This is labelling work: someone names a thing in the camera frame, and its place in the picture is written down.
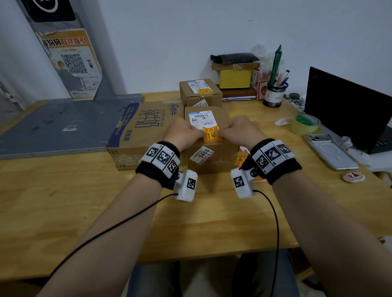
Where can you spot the person's left hand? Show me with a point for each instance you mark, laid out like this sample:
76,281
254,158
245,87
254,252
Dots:
180,133

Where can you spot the person's right hand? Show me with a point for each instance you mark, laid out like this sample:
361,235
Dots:
242,131

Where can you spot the person's left thumb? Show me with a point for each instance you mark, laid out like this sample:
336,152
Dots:
199,133

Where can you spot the person's right thumb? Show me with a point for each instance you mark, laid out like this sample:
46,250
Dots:
220,132

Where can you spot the orange arrow sticker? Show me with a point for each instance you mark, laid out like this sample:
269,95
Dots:
211,136

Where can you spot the labelled brown cardboard box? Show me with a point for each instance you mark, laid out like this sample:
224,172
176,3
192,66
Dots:
214,156

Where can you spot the person's right forearm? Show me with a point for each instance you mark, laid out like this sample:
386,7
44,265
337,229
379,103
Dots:
330,238

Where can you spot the person's left forearm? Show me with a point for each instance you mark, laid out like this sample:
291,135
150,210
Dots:
104,244

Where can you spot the small taped cardboard box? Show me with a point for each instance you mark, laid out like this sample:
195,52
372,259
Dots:
191,91

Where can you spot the stack of brown notebooks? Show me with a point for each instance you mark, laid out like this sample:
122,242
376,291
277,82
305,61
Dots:
239,92

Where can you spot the black left wristband with markers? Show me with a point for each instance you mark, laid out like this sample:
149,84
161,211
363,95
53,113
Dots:
159,166

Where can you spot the black wristband with markers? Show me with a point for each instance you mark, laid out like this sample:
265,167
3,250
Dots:
159,166
275,162

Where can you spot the yellow box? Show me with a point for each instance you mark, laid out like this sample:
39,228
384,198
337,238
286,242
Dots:
235,79

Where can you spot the large blue-printed cardboard box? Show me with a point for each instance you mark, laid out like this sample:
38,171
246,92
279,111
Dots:
144,131

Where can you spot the small red and white box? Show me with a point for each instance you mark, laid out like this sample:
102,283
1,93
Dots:
262,90

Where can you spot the black right wristband with markers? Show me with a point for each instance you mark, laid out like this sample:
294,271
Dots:
275,162

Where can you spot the white paper scrap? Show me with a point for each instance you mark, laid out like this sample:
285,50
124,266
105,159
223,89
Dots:
283,122

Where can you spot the black mesh pen holder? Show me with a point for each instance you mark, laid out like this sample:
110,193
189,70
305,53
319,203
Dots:
274,95

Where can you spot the black plastic bag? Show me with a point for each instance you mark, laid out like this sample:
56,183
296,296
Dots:
234,57

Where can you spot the blue and white pen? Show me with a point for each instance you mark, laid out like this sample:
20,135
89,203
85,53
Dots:
285,78

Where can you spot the clear packing tape roll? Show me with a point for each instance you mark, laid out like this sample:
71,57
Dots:
304,124

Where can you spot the green marker pen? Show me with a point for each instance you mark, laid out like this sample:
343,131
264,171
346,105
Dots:
275,65

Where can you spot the clear plastic bottle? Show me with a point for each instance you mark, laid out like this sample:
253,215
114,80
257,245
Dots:
259,53

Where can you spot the smartphone in clear case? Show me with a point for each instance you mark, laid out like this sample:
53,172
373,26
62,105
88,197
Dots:
332,151

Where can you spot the crumpled clear plastic wrap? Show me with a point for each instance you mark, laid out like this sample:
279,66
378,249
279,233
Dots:
347,143

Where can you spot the black laptop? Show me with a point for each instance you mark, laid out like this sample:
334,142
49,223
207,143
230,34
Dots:
346,107

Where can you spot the grey-blue flat board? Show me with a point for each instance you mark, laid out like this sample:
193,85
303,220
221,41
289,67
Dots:
61,125

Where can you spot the round white and red badge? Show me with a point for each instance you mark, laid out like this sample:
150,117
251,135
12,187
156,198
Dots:
353,177

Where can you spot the orange and white poster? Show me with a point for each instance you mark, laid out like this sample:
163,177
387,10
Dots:
76,64

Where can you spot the person's blue jeans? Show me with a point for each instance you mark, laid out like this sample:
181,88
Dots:
263,275

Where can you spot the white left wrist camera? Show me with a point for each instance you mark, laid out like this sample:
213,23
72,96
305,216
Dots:
187,186

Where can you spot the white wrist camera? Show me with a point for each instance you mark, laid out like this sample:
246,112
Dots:
187,186
242,183

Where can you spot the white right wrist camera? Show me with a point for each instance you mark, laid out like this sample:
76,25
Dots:
242,183

